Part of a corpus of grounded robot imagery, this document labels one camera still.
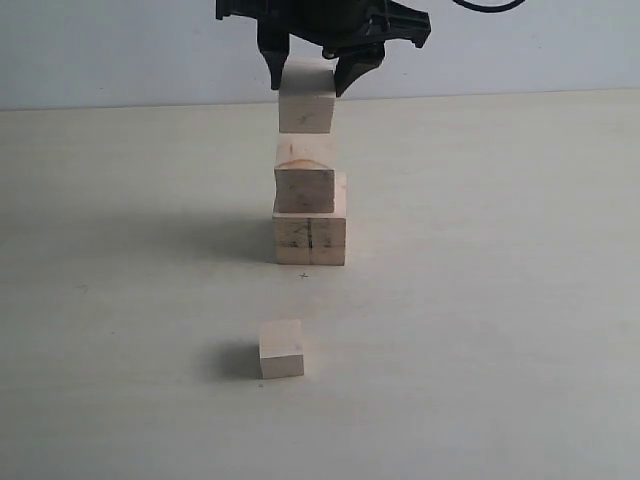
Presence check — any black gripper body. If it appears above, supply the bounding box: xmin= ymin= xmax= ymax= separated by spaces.
xmin=215 ymin=0 xmax=431 ymax=58

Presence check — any medium striped wooden cube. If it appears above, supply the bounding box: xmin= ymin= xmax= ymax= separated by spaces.
xmin=278 ymin=59 xmax=336 ymax=134

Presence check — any second largest wooden cube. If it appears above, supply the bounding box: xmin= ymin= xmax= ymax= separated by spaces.
xmin=274 ymin=133 xmax=336 ymax=213

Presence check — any smallest wooden cube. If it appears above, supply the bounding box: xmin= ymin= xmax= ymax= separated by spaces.
xmin=259 ymin=319 xmax=304 ymax=379

